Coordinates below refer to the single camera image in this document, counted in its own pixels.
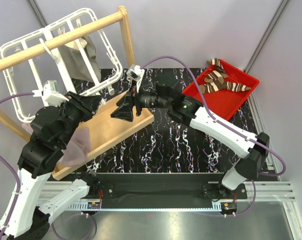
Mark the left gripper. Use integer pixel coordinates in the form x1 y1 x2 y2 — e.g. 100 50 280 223
58 89 104 146

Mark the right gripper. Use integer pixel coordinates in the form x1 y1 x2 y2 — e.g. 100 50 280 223
110 79 170 123

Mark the white plastic sock hanger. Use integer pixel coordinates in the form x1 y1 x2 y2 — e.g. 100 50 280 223
0 7 123 122

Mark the lilac sock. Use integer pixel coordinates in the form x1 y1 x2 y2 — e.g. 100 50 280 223
22 122 92 167

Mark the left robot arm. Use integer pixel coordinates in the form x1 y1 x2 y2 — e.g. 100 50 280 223
0 91 103 240

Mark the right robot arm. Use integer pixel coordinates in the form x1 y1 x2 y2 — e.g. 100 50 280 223
110 84 270 199

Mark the grey beige hanging sock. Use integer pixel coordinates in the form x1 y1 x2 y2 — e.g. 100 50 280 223
58 35 102 83

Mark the brown striped sock left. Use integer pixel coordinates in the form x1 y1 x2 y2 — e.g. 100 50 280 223
199 70 228 94

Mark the brown striped sock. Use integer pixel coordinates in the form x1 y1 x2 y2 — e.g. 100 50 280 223
201 58 251 94
199 70 228 94

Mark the brown striped sock right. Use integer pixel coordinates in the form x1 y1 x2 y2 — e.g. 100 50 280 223
201 58 251 94

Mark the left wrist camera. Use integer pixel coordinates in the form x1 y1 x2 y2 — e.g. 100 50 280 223
32 80 69 107

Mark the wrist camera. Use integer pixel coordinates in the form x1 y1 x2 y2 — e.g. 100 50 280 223
126 64 145 93
32 80 69 107

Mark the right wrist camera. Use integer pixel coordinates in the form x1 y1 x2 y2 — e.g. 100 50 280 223
126 64 145 93

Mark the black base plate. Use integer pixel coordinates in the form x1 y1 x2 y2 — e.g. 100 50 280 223
77 172 248 211

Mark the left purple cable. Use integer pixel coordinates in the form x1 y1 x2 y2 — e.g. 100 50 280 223
0 92 34 240

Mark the purple cable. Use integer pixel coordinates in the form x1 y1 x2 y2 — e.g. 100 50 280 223
140 55 288 217
0 92 34 240

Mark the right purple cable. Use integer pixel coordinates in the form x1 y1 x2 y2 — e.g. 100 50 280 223
140 55 288 217

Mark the aluminium rail frame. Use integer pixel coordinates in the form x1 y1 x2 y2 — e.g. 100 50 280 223
35 74 302 240

